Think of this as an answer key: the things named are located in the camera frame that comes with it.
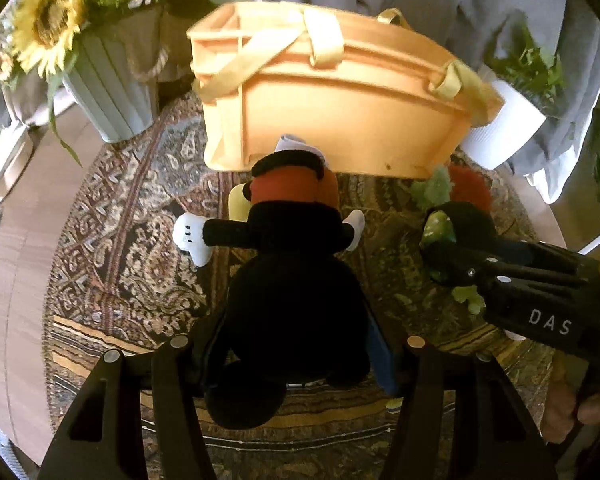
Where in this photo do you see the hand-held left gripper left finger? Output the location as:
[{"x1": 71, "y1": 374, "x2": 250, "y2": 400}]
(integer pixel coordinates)
[{"x1": 39, "y1": 336, "x2": 218, "y2": 480}]

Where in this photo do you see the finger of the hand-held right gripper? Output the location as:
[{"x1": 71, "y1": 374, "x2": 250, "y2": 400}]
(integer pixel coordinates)
[
  {"x1": 420, "y1": 239, "x2": 512, "y2": 289},
  {"x1": 447, "y1": 202, "x2": 588, "y2": 262}
]

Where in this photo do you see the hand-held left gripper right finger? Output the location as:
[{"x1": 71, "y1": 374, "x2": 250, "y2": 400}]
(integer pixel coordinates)
[{"x1": 365, "y1": 307, "x2": 556, "y2": 480}]

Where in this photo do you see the red and green plush toy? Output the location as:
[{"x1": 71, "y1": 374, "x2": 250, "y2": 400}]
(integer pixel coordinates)
[{"x1": 410, "y1": 164, "x2": 493, "y2": 317}]

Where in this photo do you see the black mouse plush toy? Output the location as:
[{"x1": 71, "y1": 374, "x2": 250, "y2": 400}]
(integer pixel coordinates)
[{"x1": 172, "y1": 134, "x2": 373, "y2": 430}]

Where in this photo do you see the orange plastic crate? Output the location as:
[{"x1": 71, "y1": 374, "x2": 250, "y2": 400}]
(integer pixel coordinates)
[{"x1": 186, "y1": 1, "x2": 506, "y2": 181}]

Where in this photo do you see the white plant pot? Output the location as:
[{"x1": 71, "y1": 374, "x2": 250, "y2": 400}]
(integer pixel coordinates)
[{"x1": 460, "y1": 65, "x2": 548, "y2": 171}]

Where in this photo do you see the patterned rug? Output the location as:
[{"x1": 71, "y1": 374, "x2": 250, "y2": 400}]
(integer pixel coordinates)
[{"x1": 42, "y1": 92, "x2": 556, "y2": 480}]

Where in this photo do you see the green leafy plant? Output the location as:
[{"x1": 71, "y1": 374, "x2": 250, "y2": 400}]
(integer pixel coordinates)
[{"x1": 482, "y1": 22, "x2": 568, "y2": 118}]

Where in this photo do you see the grey ribbed flower pot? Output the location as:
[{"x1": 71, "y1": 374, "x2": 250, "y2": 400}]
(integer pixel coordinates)
[{"x1": 60, "y1": 7, "x2": 173, "y2": 143}]

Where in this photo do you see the artificial sunflower bouquet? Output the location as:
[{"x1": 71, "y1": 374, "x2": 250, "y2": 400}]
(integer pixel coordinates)
[{"x1": 0, "y1": 0, "x2": 253, "y2": 168}]

